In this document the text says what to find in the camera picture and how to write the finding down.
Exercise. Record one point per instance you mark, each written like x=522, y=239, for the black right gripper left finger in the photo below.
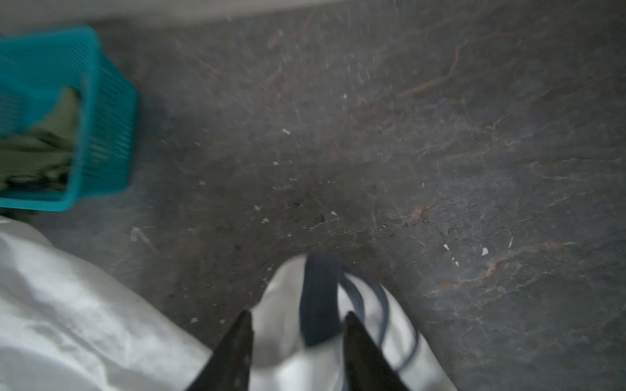
x=228, y=369

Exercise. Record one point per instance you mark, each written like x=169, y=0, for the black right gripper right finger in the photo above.
x=366, y=369

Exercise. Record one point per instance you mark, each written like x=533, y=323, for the white navy-trimmed tank top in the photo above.
x=68, y=325

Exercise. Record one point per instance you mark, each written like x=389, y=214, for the olive green tank top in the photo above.
x=40, y=159

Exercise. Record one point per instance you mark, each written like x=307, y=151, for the teal plastic basket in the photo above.
x=35, y=68

